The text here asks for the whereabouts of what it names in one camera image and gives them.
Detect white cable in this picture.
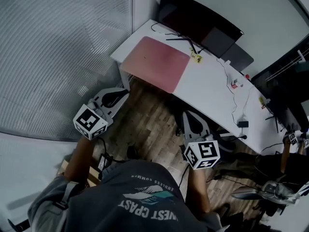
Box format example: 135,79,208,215
216,57,254,126

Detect black monitor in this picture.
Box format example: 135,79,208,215
158,0,244,59

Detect black monitor stand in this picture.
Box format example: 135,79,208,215
166,34,205,55

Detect white window blinds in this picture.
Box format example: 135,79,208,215
0,0,134,144

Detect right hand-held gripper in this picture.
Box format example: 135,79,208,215
182,111,221,170

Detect large dark monitor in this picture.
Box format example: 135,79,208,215
251,32,309,133

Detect thin black cable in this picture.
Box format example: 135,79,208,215
151,22,182,36

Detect clear bottle red label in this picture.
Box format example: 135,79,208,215
230,79,245,90

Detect person's left forearm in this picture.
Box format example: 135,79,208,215
63,136,96,186

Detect white office chair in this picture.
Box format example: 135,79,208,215
231,179,305,206

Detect pink desk mat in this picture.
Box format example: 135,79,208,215
120,36,191,94

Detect white desk leg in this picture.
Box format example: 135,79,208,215
118,61,131,92

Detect black power bank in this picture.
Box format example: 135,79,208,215
97,153,110,172

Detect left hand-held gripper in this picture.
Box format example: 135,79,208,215
73,87,130,141

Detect grey printed t-shirt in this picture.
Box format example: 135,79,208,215
30,159,223,232

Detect person's right forearm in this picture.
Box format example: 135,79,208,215
187,168,211,214

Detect grey shoulder strap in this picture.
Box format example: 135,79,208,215
54,181,79,210

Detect person's black shoe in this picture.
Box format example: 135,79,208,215
126,145,139,158

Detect yellow sticker card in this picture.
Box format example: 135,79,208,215
191,52,204,64

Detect black office chair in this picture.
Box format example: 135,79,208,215
175,109,238,155

